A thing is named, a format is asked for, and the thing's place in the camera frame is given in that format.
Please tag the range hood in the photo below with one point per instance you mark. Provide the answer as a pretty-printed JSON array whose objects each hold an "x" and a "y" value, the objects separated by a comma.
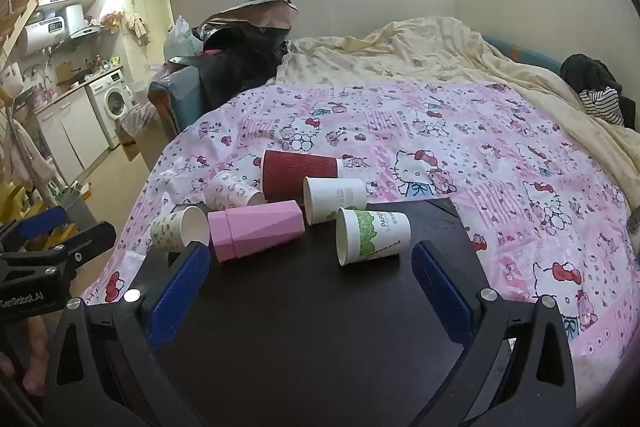
[{"x": 85, "y": 32}]

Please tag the pink and black cloth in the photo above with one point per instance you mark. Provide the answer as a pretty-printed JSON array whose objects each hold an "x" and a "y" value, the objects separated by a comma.
[{"x": 255, "y": 9}]

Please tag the white cup small heart print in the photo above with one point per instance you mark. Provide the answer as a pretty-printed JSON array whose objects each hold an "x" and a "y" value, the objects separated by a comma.
[{"x": 170, "y": 229}]

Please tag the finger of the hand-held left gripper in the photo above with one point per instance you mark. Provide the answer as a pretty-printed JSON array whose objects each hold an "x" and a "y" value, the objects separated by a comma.
[
  {"x": 90, "y": 239},
  {"x": 42, "y": 219}
]

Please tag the maroon ribbed paper cup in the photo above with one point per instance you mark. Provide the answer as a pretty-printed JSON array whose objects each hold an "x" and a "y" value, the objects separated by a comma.
[{"x": 295, "y": 174}]

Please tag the white base cabinet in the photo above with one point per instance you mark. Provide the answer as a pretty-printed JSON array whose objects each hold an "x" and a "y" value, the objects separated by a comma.
[{"x": 75, "y": 132}]

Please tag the black clothing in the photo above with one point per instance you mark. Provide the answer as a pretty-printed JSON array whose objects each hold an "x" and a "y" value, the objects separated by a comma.
[{"x": 585, "y": 72}]

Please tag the blue padded chair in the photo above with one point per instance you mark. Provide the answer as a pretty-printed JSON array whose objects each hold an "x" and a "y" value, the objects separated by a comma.
[{"x": 175, "y": 97}]

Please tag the yellow wooden chair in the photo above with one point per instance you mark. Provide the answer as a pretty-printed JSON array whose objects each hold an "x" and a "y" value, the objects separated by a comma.
[{"x": 12, "y": 204}]

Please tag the pink cartoon printed blanket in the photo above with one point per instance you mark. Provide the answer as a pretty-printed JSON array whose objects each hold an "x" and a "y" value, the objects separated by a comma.
[{"x": 450, "y": 132}]

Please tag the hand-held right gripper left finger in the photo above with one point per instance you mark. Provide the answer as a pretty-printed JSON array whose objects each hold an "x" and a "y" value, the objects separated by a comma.
[{"x": 177, "y": 297}]

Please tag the white plastic bag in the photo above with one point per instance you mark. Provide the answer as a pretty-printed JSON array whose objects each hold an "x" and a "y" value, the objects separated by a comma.
[{"x": 180, "y": 37}]

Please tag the white water heater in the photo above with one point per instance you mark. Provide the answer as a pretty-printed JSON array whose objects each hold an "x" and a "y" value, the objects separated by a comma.
[{"x": 52, "y": 29}]

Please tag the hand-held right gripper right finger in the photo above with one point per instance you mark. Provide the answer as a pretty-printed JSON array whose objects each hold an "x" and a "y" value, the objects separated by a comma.
[{"x": 442, "y": 294}]

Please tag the teal mattress edge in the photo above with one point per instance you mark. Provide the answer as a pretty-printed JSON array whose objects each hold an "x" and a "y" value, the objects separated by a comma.
[{"x": 525, "y": 54}]

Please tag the white cup pale green print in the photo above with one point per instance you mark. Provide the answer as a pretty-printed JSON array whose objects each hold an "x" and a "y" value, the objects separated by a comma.
[{"x": 330, "y": 199}]

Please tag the white cup green leaf print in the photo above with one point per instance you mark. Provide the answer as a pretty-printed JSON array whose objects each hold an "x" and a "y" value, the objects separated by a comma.
[{"x": 380, "y": 232}]

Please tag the white washing machine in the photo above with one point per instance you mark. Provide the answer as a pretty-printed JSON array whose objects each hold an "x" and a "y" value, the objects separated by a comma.
[{"x": 112, "y": 104}]

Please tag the grey box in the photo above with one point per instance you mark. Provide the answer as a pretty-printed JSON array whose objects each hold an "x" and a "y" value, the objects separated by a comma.
[{"x": 82, "y": 207}]

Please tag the white cup cartoon cat print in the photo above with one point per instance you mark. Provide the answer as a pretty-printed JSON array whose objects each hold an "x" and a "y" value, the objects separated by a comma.
[{"x": 232, "y": 192}]

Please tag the black white striped garment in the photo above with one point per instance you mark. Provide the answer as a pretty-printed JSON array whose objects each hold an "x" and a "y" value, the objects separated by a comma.
[{"x": 602, "y": 104}]

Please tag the brown bin with plastic bag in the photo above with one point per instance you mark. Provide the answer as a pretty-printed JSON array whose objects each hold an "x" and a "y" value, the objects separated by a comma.
[{"x": 135, "y": 129}]

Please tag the person's left hand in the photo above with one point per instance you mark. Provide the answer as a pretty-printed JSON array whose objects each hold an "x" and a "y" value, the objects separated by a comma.
[{"x": 35, "y": 357}]

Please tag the black bag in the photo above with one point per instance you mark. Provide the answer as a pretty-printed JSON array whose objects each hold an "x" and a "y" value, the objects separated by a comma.
[{"x": 240, "y": 62}]

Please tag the cream duvet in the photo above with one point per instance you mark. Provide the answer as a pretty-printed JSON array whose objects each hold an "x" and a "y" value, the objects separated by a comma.
[{"x": 400, "y": 52}]

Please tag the pink faceted cup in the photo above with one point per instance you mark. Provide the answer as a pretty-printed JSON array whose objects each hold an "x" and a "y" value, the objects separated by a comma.
[{"x": 255, "y": 229}]

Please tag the hanging pale clothes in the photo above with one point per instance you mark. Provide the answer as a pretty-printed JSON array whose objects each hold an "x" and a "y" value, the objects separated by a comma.
[{"x": 25, "y": 152}]

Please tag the hanging cloths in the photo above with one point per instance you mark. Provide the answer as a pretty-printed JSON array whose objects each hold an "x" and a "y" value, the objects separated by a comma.
[{"x": 135, "y": 24}]

